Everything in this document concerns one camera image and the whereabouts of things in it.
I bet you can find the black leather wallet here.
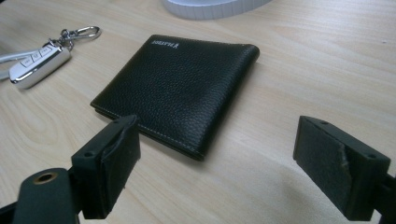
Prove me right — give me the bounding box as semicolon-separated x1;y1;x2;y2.
90;34;261;161

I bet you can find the silver key ring clasp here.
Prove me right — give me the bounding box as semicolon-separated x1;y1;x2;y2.
49;25;102;50

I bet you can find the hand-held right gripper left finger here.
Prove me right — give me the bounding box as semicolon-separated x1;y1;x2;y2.
70;114;142;220

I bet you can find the white car key fob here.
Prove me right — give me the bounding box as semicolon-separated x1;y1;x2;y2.
8;43;72;91

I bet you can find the white round container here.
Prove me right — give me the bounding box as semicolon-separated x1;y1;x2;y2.
161;0;275;21

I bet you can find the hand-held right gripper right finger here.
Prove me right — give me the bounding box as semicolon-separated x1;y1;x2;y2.
292;115;391;222

